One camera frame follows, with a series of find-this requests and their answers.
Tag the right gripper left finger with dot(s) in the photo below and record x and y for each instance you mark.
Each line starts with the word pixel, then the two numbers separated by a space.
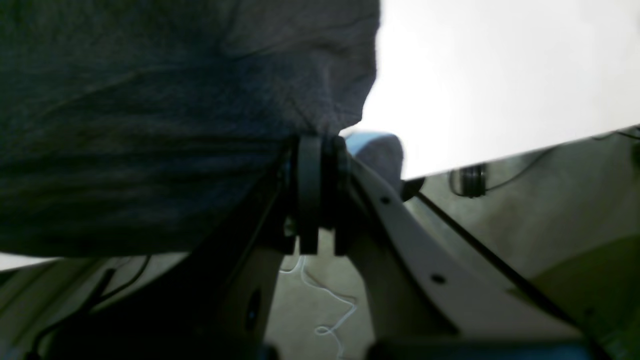
pixel 301 175

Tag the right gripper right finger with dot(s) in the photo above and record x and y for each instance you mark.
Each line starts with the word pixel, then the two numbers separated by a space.
pixel 336 185

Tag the black t-shirt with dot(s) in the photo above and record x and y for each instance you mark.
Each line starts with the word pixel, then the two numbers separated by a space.
pixel 131 127

